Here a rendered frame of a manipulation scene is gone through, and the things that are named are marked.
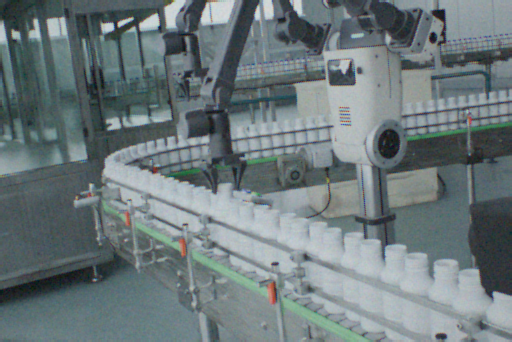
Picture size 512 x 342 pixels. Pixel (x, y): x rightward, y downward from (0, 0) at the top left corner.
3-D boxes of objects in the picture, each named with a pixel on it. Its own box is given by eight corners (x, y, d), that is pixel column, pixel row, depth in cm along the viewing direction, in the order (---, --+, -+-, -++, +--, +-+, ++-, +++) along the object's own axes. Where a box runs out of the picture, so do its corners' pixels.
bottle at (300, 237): (292, 290, 143) (284, 218, 140) (319, 287, 143) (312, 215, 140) (294, 300, 138) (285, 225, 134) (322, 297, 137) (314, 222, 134)
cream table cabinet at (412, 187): (411, 187, 656) (402, 70, 634) (440, 200, 596) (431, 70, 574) (306, 205, 636) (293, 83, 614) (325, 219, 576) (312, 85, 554)
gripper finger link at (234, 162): (250, 190, 168) (247, 154, 166) (225, 195, 164) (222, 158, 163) (238, 186, 174) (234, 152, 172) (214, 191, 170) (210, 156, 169)
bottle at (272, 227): (296, 280, 149) (289, 211, 146) (274, 287, 147) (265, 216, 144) (283, 274, 155) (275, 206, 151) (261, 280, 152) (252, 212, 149)
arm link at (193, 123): (229, 86, 160) (214, 85, 168) (186, 91, 155) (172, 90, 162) (234, 134, 162) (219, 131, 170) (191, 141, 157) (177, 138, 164)
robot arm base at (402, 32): (403, 12, 195) (391, 49, 194) (384, 0, 191) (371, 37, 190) (424, 9, 188) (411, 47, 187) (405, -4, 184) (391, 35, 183)
